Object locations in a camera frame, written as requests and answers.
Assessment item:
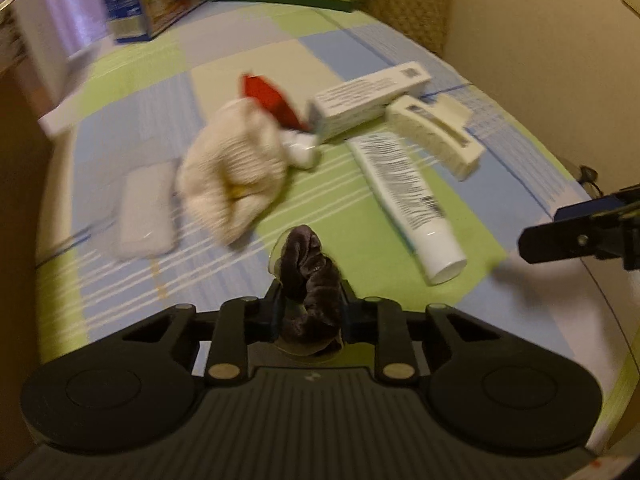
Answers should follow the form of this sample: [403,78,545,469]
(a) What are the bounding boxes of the dark brown velvet scrunchie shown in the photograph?
[269,224,344,358]

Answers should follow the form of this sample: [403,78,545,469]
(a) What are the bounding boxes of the white cream tube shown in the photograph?
[347,132,466,285]

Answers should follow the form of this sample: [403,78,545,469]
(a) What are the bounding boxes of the clear plastic tray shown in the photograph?
[91,159,177,261]

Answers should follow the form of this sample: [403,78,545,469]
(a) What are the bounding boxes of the white knitted cloth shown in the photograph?
[176,98,288,245]

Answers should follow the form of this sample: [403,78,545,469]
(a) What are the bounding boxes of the small white bottle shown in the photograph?
[280,129,319,170]

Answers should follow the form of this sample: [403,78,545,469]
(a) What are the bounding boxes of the white plastic hair claw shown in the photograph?
[385,94,485,181]

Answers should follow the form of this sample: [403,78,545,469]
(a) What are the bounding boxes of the long white medicine box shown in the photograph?
[307,62,432,142]

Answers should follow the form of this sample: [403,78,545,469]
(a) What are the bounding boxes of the red snack packet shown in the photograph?
[241,74,308,131]

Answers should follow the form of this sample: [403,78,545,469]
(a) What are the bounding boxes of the checkered bed sheet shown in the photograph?
[37,3,639,449]

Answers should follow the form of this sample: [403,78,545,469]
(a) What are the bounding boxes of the brown cardboard storage box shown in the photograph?
[0,70,52,470]

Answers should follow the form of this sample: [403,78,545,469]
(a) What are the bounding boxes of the white appliance box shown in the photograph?
[1,0,68,117]

